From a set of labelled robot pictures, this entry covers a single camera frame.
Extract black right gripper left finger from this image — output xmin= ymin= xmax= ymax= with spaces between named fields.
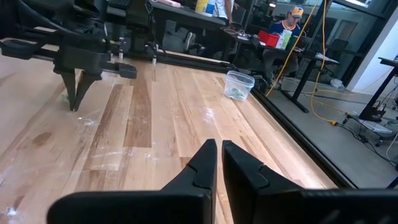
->
xmin=46 ymin=139 xmax=218 ymax=224

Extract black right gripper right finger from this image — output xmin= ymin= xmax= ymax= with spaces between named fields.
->
xmin=221 ymin=139 xmax=398 ymax=224

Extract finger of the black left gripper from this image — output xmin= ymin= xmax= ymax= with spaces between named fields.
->
xmin=60 ymin=70 xmax=77 ymax=111
xmin=73 ymin=72 xmax=100 ymax=112

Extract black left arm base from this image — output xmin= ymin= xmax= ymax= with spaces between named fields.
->
xmin=125 ymin=0 xmax=154 ymax=58

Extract pink flat object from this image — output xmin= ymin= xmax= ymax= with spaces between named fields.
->
xmin=157 ymin=0 xmax=182 ymax=9

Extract black desk with wipes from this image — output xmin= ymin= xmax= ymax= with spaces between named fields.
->
xmin=150 ymin=0 xmax=226 ymax=48

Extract clear plastic container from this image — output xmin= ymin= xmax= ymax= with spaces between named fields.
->
xmin=223 ymin=70 xmax=256 ymax=102

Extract yellow and white canister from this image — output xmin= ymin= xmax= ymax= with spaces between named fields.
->
xmin=195 ymin=0 xmax=216 ymax=17

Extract standing person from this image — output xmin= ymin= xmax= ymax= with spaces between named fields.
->
xmin=214 ymin=0 xmax=241 ymax=26

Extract red box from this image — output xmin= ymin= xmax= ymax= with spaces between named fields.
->
xmin=257 ymin=30 xmax=280 ymax=48

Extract white and green box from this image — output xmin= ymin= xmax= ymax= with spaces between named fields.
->
xmin=275 ymin=29 xmax=294 ymax=50

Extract person with cap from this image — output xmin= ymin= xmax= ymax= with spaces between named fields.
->
xmin=262 ymin=5 xmax=307 ymax=86

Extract black floor cables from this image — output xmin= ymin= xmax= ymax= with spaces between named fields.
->
xmin=341 ymin=113 xmax=398 ymax=170

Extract yellow extension cable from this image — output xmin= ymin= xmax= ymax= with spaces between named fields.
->
xmin=266 ymin=0 xmax=339 ymax=126

